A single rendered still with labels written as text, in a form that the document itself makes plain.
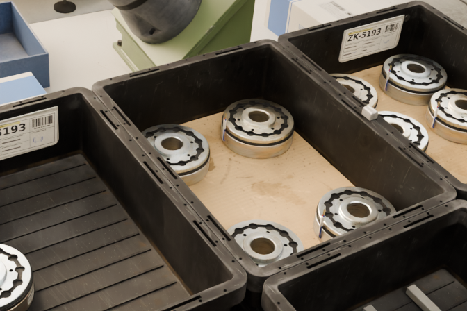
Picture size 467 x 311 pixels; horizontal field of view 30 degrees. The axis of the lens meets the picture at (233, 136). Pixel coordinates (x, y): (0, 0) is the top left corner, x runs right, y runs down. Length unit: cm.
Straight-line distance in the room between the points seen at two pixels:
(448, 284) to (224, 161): 34
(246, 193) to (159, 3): 43
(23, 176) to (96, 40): 58
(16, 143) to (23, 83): 28
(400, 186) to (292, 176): 16
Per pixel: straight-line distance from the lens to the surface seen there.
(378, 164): 115
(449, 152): 131
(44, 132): 116
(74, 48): 168
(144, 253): 106
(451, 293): 109
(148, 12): 147
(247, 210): 113
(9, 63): 152
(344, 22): 137
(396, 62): 142
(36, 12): 323
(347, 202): 111
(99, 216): 111
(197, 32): 147
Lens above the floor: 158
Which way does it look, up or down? 37 degrees down
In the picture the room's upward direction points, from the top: 7 degrees clockwise
